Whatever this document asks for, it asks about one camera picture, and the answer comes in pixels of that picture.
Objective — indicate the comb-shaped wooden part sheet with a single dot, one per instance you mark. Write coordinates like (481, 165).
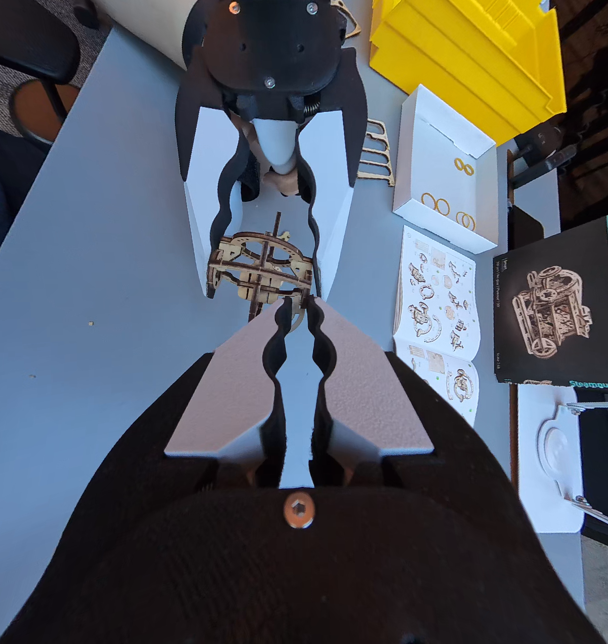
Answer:
(377, 176)

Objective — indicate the white document stand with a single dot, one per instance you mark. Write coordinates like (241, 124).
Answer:
(535, 503)

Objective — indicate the white cardboard box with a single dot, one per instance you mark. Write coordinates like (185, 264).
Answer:
(435, 141)

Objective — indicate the black model kit box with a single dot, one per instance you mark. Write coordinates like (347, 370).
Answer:
(535, 251)

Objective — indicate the person's left forearm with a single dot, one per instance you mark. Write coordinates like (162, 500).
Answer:
(148, 25)

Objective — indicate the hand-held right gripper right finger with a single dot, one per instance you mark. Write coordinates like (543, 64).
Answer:
(369, 402)

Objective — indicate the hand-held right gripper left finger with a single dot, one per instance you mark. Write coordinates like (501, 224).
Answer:
(223, 402)

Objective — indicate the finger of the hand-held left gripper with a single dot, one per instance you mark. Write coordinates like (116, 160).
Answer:
(331, 201)
(203, 191)

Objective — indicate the person's left hand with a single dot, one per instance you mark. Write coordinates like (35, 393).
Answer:
(284, 182)

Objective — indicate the black office chair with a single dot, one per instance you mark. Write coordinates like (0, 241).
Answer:
(22, 35)

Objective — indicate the group of yellow rubber bands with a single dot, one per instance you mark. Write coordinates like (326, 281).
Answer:
(463, 166)

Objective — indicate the white instruction booklet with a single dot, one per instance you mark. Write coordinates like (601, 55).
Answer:
(435, 281)

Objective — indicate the stack of yellow plastic bins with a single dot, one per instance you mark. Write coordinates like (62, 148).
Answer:
(460, 65)

